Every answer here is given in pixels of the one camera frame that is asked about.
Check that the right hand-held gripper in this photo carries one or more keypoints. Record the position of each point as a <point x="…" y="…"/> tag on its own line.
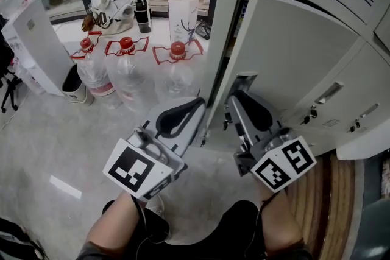
<point x="283" y="164"/>

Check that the person's right forearm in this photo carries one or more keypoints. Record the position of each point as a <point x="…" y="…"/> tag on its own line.
<point x="280" y="222"/>

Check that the brown wooden slat platform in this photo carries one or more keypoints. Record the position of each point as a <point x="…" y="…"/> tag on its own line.
<point x="329" y="207"/>

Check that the black office chair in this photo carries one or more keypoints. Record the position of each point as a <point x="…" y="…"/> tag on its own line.
<point x="6" y="70"/>

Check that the small labelled bottle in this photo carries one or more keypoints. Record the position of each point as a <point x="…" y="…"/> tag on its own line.
<point x="242" y="13"/>

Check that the person's black shorts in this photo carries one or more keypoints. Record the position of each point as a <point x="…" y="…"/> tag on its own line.
<point x="237" y="231"/>

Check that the small white trash bin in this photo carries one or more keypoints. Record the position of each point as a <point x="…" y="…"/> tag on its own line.
<point x="74" y="88"/>

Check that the white paper bag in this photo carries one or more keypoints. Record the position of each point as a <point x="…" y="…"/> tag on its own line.
<point x="182" y="18"/>

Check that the white refrigerator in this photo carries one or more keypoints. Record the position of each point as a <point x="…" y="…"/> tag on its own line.
<point x="365" y="149"/>

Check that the person's grey t-shirt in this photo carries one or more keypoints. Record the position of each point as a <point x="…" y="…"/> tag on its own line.
<point x="91" y="252"/>

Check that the black thermos bottle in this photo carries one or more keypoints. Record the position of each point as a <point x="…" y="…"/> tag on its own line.
<point x="142" y="15"/>

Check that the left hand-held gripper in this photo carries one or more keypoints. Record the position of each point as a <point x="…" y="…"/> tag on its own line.
<point x="131" y="167"/>

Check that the person's left forearm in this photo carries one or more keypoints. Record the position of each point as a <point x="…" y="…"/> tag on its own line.
<point x="112" y="222"/>

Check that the brown plush toy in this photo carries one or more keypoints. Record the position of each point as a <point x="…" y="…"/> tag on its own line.
<point x="86" y="22"/>

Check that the clear water jug red cap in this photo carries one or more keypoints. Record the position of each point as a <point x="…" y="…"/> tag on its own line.
<point x="94" y="79"/>
<point x="29" y="79"/>
<point x="131" y="82"/>
<point x="176" y="79"/>

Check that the white water dispenser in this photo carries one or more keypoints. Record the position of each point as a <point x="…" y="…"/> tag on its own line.
<point x="36" y="45"/>

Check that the person's left shoe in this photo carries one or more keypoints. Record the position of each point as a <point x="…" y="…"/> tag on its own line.
<point x="157" y="207"/>

